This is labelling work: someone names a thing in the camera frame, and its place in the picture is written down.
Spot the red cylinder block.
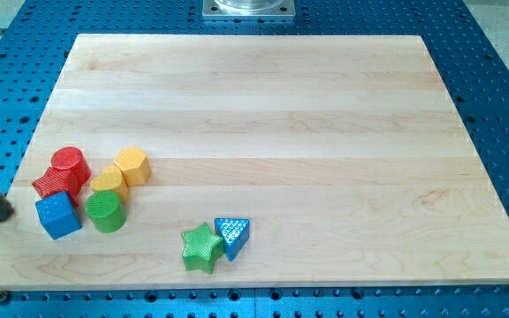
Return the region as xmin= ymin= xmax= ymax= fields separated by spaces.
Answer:
xmin=50 ymin=147 xmax=91 ymax=185

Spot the yellow heart block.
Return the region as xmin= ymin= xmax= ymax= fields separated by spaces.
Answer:
xmin=90 ymin=164 xmax=129 ymax=203

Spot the blue cube block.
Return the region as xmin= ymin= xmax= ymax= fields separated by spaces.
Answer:
xmin=35 ymin=192 xmax=82 ymax=239

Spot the red star block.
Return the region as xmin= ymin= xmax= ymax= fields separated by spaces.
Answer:
xmin=32 ymin=167 xmax=81 ymax=207

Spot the green cylinder block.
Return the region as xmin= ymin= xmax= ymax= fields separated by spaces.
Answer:
xmin=85 ymin=190 xmax=126 ymax=233

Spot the blue perforated metal table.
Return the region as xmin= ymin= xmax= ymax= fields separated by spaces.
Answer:
xmin=0 ymin=0 xmax=509 ymax=317

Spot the yellow hexagon block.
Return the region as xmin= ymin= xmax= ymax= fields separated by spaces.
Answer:
xmin=113 ymin=147 xmax=151 ymax=186

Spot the green star block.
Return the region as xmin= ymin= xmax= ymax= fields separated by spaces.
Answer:
xmin=181 ymin=223 xmax=224 ymax=275

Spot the blue triangle block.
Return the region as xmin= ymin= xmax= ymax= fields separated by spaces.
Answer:
xmin=214 ymin=218 xmax=250 ymax=261

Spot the light wooden board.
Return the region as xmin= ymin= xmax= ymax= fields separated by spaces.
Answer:
xmin=0 ymin=34 xmax=509 ymax=290

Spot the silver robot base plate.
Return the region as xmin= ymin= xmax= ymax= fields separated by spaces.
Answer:
xmin=202 ymin=0 xmax=296 ymax=19

